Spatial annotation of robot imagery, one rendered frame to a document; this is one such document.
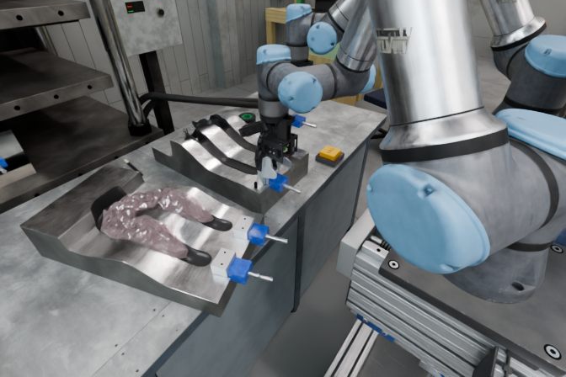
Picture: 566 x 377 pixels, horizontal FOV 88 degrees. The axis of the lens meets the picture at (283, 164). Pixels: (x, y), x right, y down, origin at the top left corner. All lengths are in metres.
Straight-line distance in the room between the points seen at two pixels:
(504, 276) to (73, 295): 0.81
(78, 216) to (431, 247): 0.76
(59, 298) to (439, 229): 0.78
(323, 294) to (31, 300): 1.21
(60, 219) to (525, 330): 0.89
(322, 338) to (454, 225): 1.32
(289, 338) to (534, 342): 1.17
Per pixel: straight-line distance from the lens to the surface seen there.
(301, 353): 1.53
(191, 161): 0.98
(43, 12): 1.28
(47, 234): 0.85
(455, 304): 0.49
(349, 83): 0.64
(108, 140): 1.44
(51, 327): 0.82
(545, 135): 0.39
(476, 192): 0.30
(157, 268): 0.71
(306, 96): 0.57
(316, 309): 1.62
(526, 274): 0.51
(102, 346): 0.75
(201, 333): 0.90
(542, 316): 0.54
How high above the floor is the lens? 1.41
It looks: 35 degrees down
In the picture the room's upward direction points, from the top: straight up
